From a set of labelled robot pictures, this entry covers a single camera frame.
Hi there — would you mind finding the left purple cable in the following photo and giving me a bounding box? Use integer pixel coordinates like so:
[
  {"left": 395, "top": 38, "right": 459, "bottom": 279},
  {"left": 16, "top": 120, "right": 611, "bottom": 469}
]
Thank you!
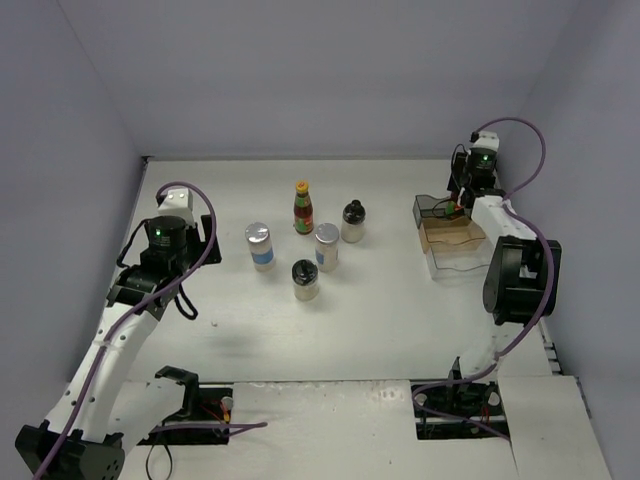
[{"left": 34, "top": 181, "right": 269, "bottom": 479}]

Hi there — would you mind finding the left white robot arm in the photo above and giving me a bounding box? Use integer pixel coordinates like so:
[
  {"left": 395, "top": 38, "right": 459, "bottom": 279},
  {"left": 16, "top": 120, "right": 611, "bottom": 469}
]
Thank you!
[{"left": 15, "top": 214, "right": 221, "bottom": 479}]

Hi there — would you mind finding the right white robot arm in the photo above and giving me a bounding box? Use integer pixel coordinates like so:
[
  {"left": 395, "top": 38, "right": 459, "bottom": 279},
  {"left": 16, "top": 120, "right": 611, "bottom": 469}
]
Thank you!
[{"left": 442, "top": 137, "right": 562, "bottom": 412}]

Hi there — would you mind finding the silver lid jar blue label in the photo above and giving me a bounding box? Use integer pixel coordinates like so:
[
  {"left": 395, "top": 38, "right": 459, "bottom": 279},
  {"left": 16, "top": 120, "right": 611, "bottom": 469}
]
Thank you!
[{"left": 245, "top": 222, "right": 275, "bottom": 272}]

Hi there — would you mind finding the black cap white powder jar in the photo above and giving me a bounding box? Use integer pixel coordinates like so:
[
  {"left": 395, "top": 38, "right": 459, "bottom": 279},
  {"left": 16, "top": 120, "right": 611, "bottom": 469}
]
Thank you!
[{"left": 291, "top": 259, "right": 319, "bottom": 301}]

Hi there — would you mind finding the rear black cap powder jar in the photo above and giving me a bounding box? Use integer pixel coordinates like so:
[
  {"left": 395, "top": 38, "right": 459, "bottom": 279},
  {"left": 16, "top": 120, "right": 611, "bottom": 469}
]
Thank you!
[{"left": 341, "top": 199, "right": 366, "bottom": 243}]

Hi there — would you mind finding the red sauce bottle yellow cap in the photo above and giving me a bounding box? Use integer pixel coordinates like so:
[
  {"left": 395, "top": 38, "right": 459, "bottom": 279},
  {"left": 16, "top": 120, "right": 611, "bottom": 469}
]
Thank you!
[{"left": 293, "top": 180, "right": 314, "bottom": 235}]

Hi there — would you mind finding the clear tiered organizer tray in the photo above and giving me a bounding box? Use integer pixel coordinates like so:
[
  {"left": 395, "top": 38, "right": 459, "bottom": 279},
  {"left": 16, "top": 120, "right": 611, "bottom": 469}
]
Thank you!
[{"left": 412, "top": 194, "right": 493, "bottom": 282}]

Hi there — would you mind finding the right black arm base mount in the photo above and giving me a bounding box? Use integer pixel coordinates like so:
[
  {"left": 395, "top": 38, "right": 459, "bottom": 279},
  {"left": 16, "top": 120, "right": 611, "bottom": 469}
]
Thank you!
[{"left": 410, "top": 381, "right": 510, "bottom": 441}]

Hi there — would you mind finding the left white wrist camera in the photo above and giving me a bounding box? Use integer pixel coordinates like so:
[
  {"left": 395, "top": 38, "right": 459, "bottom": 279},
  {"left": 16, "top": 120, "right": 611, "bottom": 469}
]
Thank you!
[{"left": 157, "top": 188, "right": 196, "bottom": 227}]

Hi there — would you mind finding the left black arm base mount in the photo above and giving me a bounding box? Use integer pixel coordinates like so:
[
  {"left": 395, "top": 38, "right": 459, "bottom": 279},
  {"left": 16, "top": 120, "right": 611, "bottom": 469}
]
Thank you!
[{"left": 138, "top": 366, "right": 233, "bottom": 446}]

